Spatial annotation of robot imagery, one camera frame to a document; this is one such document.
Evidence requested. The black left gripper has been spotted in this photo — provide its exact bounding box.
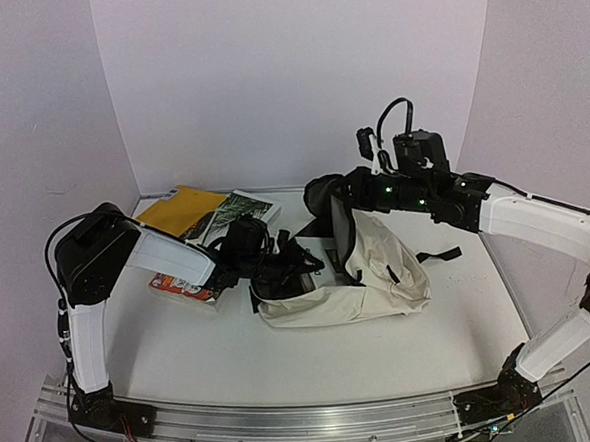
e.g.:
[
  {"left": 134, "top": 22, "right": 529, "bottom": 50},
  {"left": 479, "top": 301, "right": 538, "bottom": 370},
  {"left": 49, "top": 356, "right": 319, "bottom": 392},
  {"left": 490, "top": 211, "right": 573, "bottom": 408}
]
[{"left": 237, "top": 239, "right": 326, "bottom": 297}]

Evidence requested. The yellow hardcover book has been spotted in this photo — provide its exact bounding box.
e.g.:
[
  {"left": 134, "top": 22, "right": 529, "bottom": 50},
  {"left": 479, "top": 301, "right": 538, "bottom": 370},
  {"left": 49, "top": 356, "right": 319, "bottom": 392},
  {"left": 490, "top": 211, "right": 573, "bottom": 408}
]
[{"left": 136, "top": 185, "right": 226, "bottom": 237}]

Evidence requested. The beige canvas student bag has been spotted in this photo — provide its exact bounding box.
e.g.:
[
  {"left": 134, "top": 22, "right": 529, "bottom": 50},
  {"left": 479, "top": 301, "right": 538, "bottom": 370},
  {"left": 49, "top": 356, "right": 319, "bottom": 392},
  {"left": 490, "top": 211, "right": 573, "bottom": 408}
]
[{"left": 241, "top": 166, "right": 467, "bottom": 333}]

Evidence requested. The white box with photo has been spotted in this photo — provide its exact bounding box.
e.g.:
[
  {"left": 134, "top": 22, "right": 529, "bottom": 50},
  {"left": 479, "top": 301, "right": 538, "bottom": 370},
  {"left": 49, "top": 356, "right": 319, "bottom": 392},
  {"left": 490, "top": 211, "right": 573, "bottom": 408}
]
[{"left": 295, "top": 236, "right": 351, "bottom": 294}]

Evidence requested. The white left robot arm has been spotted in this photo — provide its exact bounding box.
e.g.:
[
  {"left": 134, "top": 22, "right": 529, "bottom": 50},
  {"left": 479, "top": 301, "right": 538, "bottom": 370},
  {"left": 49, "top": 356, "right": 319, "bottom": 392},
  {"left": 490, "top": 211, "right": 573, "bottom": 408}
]
[{"left": 44, "top": 202, "right": 324, "bottom": 428}]

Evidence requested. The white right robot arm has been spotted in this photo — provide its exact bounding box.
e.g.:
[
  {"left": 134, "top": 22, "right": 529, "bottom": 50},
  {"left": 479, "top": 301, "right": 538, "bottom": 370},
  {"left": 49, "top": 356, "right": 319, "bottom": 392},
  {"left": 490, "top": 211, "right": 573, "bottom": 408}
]
[{"left": 347, "top": 127, "right": 590, "bottom": 422}]

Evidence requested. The dark Three Days book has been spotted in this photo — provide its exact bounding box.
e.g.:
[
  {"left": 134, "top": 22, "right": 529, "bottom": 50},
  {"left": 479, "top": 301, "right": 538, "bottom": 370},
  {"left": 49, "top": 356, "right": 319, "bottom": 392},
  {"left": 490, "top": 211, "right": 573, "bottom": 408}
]
[{"left": 181, "top": 189, "right": 281, "bottom": 247}]

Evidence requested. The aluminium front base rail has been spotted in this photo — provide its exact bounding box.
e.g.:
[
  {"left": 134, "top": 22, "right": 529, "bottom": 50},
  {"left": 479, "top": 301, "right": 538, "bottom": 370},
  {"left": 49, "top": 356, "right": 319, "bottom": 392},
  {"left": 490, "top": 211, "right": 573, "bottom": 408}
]
[{"left": 31, "top": 348, "right": 579, "bottom": 442}]

